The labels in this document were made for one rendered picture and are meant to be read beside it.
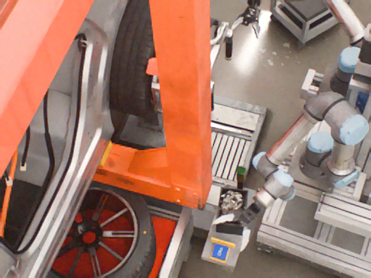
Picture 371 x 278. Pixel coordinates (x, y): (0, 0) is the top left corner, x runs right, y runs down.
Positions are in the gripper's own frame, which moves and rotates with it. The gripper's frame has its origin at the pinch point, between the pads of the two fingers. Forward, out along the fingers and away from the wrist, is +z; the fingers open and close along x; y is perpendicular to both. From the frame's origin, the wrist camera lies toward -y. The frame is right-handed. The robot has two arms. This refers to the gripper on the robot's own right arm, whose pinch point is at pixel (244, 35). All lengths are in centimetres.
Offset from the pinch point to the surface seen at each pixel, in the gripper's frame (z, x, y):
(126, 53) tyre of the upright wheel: 40, -58, 19
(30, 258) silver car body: 143, -71, 26
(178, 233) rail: 108, -3, -22
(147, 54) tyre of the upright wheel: 38, -49, 23
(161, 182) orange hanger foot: 89, -22, -2
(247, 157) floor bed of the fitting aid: 47, 34, -56
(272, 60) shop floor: -31, 43, -81
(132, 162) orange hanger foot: 83, -37, -7
